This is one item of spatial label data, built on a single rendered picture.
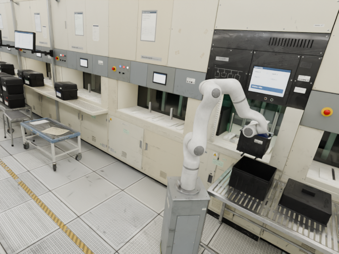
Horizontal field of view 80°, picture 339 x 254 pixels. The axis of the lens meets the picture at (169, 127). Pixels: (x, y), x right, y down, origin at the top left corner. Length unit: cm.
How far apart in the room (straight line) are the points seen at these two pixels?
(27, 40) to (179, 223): 343
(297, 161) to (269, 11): 123
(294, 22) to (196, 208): 155
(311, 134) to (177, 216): 122
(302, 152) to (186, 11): 165
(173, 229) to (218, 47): 159
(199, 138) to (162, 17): 151
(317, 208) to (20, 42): 418
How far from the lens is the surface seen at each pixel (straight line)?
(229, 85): 136
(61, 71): 422
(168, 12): 240
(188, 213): 161
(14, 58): 711
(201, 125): 135
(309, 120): 191
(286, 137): 191
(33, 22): 496
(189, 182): 153
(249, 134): 152
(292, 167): 205
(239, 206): 159
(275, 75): 191
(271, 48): 193
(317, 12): 192
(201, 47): 214
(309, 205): 172
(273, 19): 196
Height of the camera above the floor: 171
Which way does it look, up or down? 20 degrees down
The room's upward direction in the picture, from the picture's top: 7 degrees clockwise
